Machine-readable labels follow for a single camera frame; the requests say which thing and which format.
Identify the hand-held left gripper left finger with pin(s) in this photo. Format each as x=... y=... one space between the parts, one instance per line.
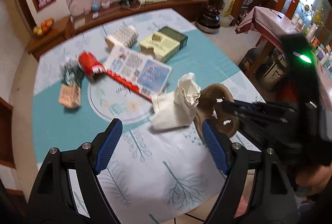
x=110 y=146

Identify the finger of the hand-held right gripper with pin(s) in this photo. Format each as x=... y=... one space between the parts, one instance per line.
x=259 y=116
x=259 y=105

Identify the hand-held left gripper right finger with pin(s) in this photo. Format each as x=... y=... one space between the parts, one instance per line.
x=215 y=149

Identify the small beige carton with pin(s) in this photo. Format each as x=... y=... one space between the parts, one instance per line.
x=68 y=95

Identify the white tissue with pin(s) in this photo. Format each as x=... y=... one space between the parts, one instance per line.
x=188 y=89

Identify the blue white printed box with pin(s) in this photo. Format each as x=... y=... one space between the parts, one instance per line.
x=145 y=71

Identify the grey wrapper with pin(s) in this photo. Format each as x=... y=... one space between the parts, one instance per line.
x=69 y=71

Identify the checked paper cup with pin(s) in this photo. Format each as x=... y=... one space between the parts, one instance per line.
x=124 y=36

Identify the green cream box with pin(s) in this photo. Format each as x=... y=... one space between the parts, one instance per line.
x=158 y=45

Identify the person's right hand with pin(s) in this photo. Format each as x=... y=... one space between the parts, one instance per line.
x=315 y=178

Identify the orange bucket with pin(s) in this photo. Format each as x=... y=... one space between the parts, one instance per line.
x=288 y=92

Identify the metal rice cooker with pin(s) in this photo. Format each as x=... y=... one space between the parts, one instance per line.
x=272 y=71

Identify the dark box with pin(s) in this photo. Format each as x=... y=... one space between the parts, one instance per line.
x=247 y=62

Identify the side table with cloth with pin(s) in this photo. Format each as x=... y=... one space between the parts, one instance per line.
x=267 y=18

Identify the small white bucket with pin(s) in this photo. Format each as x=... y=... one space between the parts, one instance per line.
x=227 y=21

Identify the dark brown ceramic jar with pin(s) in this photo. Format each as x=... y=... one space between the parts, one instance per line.
x=208 y=19

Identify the grey square coaster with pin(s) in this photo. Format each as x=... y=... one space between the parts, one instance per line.
x=78 y=22

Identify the wooden television cabinet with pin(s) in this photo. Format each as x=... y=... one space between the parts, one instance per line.
x=181 y=2

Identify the fruit bowl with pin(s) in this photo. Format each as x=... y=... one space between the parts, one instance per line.
x=42 y=28

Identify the blue snow globe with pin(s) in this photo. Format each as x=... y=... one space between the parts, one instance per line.
x=95 y=6

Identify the glass dome ornament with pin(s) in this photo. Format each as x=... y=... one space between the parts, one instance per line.
x=105 y=3

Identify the dark wooden door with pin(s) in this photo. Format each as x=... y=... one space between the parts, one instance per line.
x=22 y=3

